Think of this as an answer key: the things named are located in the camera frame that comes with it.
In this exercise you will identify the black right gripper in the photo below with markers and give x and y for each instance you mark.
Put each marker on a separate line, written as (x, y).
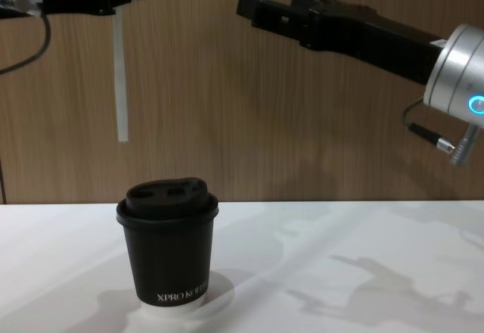
(378, 34)

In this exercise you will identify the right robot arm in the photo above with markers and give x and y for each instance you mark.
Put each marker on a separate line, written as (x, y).
(453, 72)

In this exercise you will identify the pale vertical strip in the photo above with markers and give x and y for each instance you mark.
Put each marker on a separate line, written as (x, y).
(121, 83)

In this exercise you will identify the black plastic cup lid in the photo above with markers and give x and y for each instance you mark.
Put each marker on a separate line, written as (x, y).
(170, 195)

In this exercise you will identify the white table cloth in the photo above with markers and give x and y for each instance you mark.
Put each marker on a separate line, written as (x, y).
(340, 272)

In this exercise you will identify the black paper cup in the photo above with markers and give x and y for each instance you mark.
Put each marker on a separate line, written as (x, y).
(170, 257)

